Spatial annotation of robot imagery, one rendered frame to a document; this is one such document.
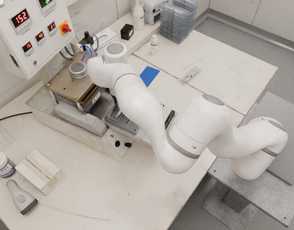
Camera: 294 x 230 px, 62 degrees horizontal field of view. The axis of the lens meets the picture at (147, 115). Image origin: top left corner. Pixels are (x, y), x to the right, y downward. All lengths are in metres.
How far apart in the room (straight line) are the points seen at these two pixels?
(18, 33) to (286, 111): 1.19
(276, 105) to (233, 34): 2.12
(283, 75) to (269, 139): 2.18
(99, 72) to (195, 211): 1.43
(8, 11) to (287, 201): 1.38
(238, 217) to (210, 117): 1.52
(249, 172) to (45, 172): 0.87
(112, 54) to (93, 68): 0.09
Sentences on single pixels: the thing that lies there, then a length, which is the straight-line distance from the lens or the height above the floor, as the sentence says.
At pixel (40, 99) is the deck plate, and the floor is 0.93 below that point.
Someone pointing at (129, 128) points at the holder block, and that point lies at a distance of 1.08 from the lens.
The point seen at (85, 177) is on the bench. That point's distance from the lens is 1.28.
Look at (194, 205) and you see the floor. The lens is 2.01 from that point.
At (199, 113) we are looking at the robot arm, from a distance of 0.58.
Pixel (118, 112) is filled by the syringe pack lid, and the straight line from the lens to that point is 1.12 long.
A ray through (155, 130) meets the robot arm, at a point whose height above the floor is 1.41.
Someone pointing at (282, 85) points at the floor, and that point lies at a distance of 2.92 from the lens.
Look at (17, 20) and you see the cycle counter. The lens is 1.04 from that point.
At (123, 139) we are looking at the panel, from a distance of 1.26.
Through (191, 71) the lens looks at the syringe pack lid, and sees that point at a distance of 1.64.
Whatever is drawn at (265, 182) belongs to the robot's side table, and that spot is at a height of 0.75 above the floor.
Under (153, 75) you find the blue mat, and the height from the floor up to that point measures 0.75.
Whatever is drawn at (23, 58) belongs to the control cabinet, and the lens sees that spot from 1.10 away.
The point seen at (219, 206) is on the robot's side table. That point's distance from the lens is 2.03.
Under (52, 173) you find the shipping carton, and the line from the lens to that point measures 1.23.
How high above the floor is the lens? 1.91
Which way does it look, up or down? 55 degrees down
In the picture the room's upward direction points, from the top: 1 degrees counter-clockwise
